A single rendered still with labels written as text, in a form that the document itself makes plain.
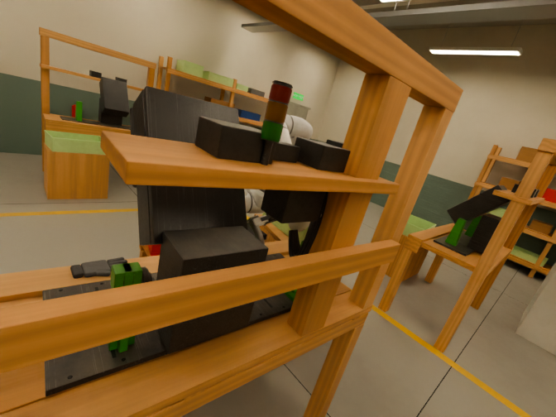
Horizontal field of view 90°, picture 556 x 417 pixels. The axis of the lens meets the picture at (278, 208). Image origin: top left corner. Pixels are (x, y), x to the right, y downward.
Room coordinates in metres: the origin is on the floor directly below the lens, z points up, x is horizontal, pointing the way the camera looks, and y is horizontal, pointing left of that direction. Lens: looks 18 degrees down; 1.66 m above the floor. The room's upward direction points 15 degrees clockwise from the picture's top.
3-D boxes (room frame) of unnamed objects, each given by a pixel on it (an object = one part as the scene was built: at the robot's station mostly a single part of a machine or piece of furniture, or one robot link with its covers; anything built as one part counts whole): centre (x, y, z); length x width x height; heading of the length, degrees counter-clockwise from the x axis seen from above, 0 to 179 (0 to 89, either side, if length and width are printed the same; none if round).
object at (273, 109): (0.70, 0.06, 1.67); 0.05 x 0.05 x 0.05
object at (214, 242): (0.83, 0.16, 1.07); 0.30 x 0.18 x 0.34; 133
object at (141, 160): (0.81, 0.00, 1.52); 0.90 x 0.25 x 0.04; 133
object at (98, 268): (0.96, 0.63, 0.91); 0.20 x 0.11 x 0.03; 137
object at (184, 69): (6.83, 1.80, 1.12); 3.01 x 0.54 x 2.23; 136
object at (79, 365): (1.00, 0.18, 0.89); 1.10 x 0.42 x 0.02; 133
